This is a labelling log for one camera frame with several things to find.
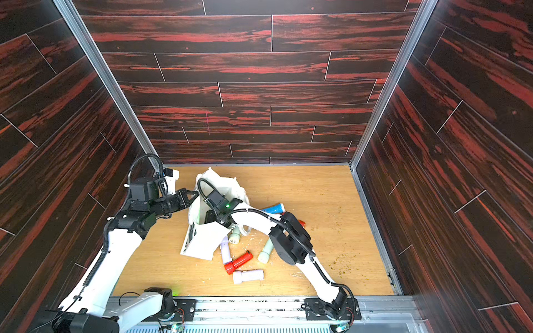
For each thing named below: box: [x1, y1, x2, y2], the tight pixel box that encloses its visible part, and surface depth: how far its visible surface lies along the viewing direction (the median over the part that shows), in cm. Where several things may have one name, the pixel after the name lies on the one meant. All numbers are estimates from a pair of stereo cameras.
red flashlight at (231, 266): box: [224, 252, 254, 275], surface depth 84 cm
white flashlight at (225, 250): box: [220, 235, 233, 264], surface depth 86 cm
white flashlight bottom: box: [233, 269, 265, 285], surface depth 82 cm
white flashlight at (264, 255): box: [257, 237, 275, 264], surface depth 86 cm
